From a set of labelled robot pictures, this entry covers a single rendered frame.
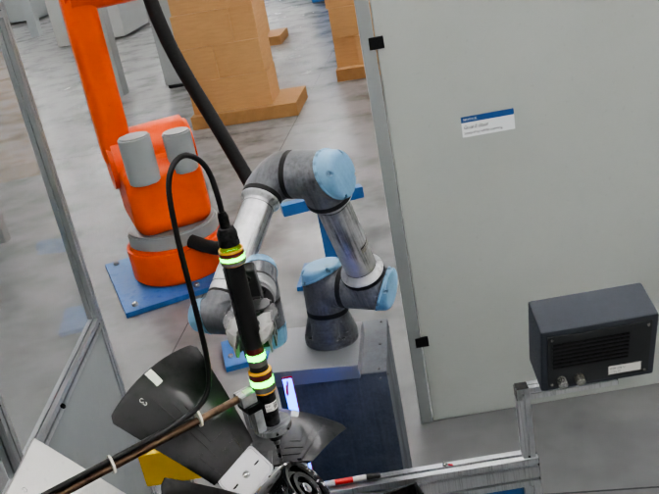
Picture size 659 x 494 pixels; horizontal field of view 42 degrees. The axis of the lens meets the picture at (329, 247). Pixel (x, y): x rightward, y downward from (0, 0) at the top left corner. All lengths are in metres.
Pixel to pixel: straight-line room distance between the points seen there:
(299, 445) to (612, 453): 2.02
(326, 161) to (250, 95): 7.65
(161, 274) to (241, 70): 4.37
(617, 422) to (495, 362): 0.54
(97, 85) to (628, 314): 4.11
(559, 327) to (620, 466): 1.65
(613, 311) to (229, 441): 0.89
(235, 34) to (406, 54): 6.38
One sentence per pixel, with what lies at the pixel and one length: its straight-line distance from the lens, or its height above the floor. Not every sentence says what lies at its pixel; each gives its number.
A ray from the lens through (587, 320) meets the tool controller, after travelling 1.95.
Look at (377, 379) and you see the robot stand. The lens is 2.30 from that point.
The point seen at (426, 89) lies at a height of 1.45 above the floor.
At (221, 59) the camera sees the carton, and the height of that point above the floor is 0.70.
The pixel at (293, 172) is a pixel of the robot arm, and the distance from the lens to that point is 1.96.
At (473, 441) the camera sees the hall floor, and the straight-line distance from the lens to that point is 3.68.
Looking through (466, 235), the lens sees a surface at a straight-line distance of 3.43.
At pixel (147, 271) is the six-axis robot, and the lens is 5.61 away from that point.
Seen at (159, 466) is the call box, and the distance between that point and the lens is 2.08.
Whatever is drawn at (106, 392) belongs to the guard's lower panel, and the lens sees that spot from 2.99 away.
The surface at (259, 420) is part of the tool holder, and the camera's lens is 1.58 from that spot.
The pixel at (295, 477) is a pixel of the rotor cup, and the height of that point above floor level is 1.24.
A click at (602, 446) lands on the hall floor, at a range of 3.62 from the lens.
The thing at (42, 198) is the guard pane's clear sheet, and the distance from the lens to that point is 2.76.
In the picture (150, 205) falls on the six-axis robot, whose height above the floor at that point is 0.59.
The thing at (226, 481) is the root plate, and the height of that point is 1.25.
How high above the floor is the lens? 2.19
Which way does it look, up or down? 22 degrees down
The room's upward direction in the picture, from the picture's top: 11 degrees counter-clockwise
